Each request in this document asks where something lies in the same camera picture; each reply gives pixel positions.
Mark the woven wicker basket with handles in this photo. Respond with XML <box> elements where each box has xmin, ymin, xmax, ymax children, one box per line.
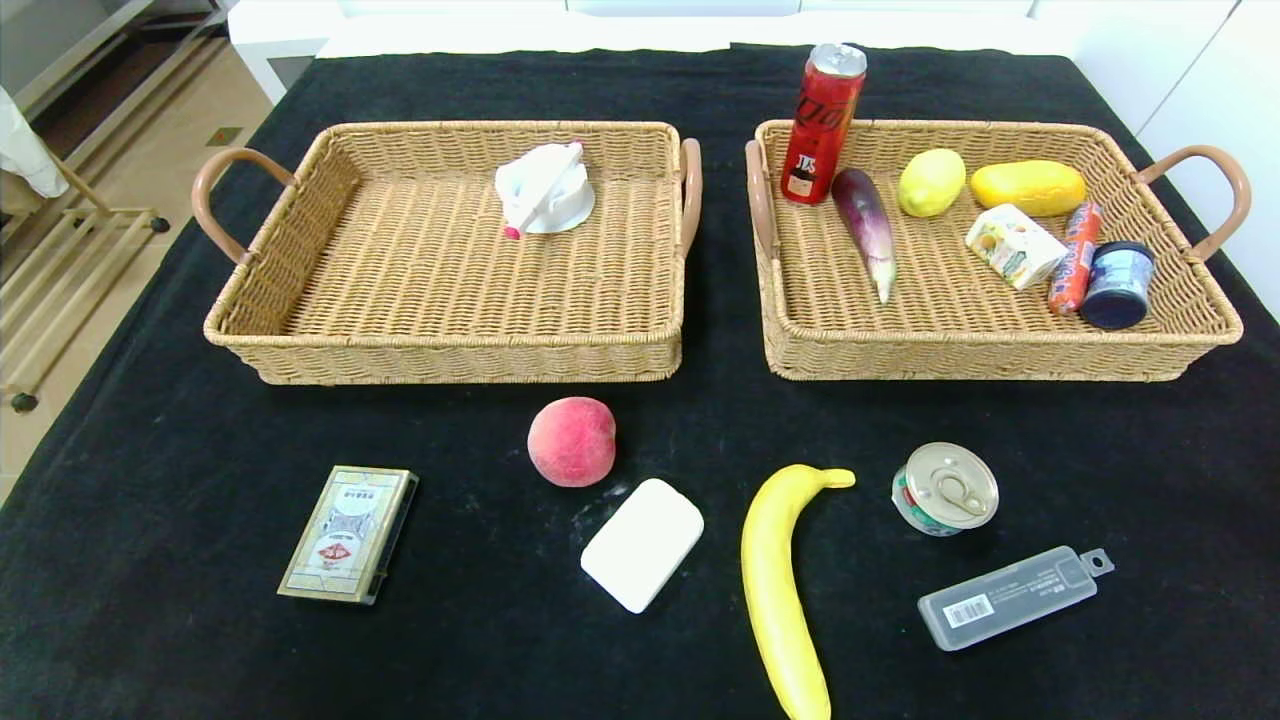
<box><xmin>192</xmin><ymin>120</ymin><xmax>703</xmax><ymax>386</ymax></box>
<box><xmin>745</xmin><ymin>118</ymin><xmax>1253</xmax><ymax>383</ymax></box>

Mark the wooden rack on casters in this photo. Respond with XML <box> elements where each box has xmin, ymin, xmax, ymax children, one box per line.
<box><xmin>0</xmin><ymin>150</ymin><xmax>171</xmax><ymax>416</ymax></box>

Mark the black tablecloth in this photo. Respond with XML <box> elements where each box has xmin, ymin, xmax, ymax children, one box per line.
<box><xmin>0</xmin><ymin>42</ymin><xmax>1280</xmax><ymax>720</ymax></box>

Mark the small white juice carton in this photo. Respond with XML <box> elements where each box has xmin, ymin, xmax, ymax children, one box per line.
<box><xmin>965</xmin><ymin>203</ymin><xmax>1068</xmax><ymax>291</ymax></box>

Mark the low shelf with grey frame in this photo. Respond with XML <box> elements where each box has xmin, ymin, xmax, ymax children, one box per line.
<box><xmin>0</xmin><ymin>0</ymin><xmax>233</xmax><ymax>176</ymax></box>

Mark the pull-tab tin can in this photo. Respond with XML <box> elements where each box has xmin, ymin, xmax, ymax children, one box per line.
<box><xmin>892</xmin><ymin>442</ymin><xmax>1000</xmax><ymax>538</ymax></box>

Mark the white soap bar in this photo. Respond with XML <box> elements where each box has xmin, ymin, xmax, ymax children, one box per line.
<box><xmin>580</xmin><ymin>478</ymin><xmax>705</xmax><ymax>615</ymax></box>

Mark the playing card box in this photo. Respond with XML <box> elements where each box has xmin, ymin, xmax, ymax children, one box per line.
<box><xmin>277</xmin><ymin>465</ymin><xmax>420</xmax><ymax>607</ymax></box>

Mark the yellow banana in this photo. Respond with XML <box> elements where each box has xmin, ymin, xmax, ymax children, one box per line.
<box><xmin>740</xmin><ymin>464</ymin><xmax>857</xmax><ymax>720</ymax></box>

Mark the dark blue yogurt cup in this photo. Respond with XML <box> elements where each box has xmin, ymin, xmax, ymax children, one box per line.
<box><xmin>1080</xmin><ymin>241</ymin><xmax>1157</xmax><ymax>331</ymax></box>

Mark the red wrapped sausage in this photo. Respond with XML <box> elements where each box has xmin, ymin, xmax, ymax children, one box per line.
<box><xmin>1047</xmin><ymin>201</ymin><xmax>1105</xmax><ymax>317</ymax></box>

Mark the translucent grey plastic case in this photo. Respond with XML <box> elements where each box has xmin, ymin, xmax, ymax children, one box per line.
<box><xmin>918</xmin><ymin>545</ymin><xmax>1115</xmax><ymax>653</ymax></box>

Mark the white table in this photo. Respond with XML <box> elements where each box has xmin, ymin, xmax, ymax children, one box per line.
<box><xmin>226</xmin><ymin>0</ymin><xmax>1131</xmax><ymax>105</ymax></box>

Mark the red soda can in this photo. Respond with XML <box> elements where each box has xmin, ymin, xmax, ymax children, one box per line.
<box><xmin>780</xmin><ymin>43</ymin><xmax>868</xmax><ymax>206</ymax></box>

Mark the purple eggplant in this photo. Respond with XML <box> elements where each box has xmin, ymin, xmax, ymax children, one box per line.
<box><xmin>832</xmin><ymin>167</ymin><xmax>898</xmax><ymax>305</ymax></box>

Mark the pink peach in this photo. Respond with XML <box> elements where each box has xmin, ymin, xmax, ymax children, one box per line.
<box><xmin>527</xmin><ymin>396</ymin><xmax>618</xmax><ymax>489</ymax></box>

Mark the white hanging cloth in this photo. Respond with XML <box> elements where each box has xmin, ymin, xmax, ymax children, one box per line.
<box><xmin>0</xmin><ymin>85</ymin><xmax>71</xmax><ymax>199</ymax></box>

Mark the yellow-green lemon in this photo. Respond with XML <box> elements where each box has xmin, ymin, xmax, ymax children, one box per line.
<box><xmin>897</xmin><ymin>148</ymin><xmax>968</xmax><ymax>219</ymax></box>

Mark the yellow mango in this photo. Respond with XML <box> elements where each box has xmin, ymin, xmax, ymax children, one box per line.
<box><xmin>970</xmin><ymin>160</ymin><xmax>1087</xmax><ymax>218</ymax></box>

